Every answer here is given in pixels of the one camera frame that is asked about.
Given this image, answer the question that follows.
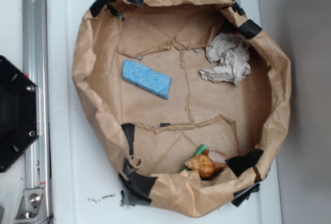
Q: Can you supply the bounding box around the green plastic piece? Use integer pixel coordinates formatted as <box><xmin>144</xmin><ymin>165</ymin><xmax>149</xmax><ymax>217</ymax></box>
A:
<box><xmin>191</xmin><ymin>144</ymin><xmax>210</xmax><ymax>158</ymax></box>

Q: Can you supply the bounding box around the metal corner bracket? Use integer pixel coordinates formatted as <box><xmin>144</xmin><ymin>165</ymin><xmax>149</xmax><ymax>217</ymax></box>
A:
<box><xmin>13</xmin><ymin>188</ymin><xmax>48</xmax><ymax>223</ymax></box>

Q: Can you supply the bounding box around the brown spiral seashell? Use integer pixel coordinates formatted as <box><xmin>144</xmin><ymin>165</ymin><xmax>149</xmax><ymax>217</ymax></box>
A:
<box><xmin>185</xmin><ymin>150</ymin><xmax>228</xmax><ymax>179</ymax></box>

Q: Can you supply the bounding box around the crumpled white paper towel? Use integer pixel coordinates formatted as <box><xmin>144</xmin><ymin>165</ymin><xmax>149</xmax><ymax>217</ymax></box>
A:
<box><xmin>200</xmin><ymin>33</ymin><xmax>251</xmax><ymax>86</ymax></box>

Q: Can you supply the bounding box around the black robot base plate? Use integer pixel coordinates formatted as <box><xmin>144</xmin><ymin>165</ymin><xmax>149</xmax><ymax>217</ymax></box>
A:
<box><xmin>1</xmin><ymin>56</ymin><xmax>39</xmax><ymax>173</ymax></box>

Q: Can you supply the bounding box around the brown paper bag bin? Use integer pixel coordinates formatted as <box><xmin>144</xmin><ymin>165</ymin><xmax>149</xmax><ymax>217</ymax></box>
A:
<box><xmin>72</xmin><ymin>0</ymin><xmax>291</xmax><ymax>217</ymax></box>

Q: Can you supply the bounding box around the aluminium extrusion rail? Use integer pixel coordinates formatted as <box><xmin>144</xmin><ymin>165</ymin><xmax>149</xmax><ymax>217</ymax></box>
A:
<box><xmin>22</xmin><ymin>0</ymin><xmax>53</xmax><ymax>223</ymax></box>

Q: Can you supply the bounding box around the blue sponge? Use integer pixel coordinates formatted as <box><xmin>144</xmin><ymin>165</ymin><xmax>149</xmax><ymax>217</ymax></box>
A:
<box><xmin>122</xmin><ymin>59</ymin><xmax>172</xmax><ymax>99</ymax></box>

